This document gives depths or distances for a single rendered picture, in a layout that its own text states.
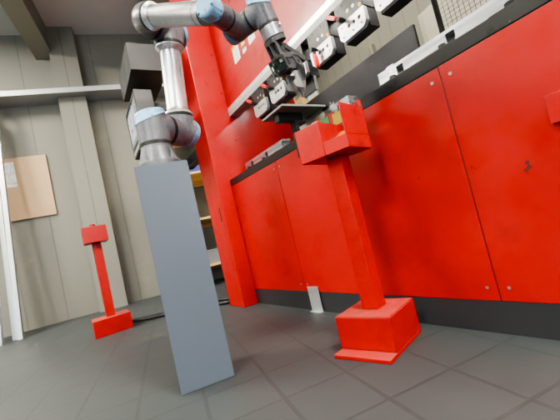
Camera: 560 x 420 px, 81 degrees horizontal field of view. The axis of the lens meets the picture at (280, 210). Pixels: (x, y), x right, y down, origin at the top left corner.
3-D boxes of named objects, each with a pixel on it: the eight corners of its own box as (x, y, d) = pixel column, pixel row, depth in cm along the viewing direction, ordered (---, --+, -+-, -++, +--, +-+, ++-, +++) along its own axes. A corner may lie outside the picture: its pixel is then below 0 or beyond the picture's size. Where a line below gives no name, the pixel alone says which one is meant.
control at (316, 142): (302, 165, 118) (290, 117, 119) (327, 164, 130) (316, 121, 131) (349, 146, 105) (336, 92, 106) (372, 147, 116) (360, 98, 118)
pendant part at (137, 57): (139, 179, 264) (118, 79, 269) (171, 176, 277) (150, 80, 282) (150, 161, 221) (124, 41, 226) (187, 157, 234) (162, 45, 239)
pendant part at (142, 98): (134, 160, 257) (125, 116, 259) (151, 158, 263) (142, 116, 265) (143, 140, 219) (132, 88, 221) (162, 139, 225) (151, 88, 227)
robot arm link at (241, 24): (212, 18, 114) (235, -2, 108) (232, 31, 123) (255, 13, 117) (217, 39, 113) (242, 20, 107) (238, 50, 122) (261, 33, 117)
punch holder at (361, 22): (341, 45, 144) (332, 9, 145) (355, 47, 149) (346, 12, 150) (367, 22, 132) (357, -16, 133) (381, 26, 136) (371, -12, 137)
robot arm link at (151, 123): (132, 147, 122) (124, 112, 123) (162, 151, 134) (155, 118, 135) (152, 137, 116) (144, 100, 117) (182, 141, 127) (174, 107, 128)
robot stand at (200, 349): (182, 396, 108) (133, 167, 112) (179, 377, 124) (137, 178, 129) (234, 375, 114) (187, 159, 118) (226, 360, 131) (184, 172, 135)
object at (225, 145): (229, 305, 242) (164, 12, 256) (317, 274, 289) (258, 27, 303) (244, 307, 221) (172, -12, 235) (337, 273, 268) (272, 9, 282)
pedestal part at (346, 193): (362, 309, 114) (325, 158, 117) (370, 303, 118) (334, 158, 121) (378, 309, 110) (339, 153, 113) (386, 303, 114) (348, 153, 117)
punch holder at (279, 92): (272, 105, 194) (265, 78, 195) (283, 105, 199) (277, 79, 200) (286, 93, 182) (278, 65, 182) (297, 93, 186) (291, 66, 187)
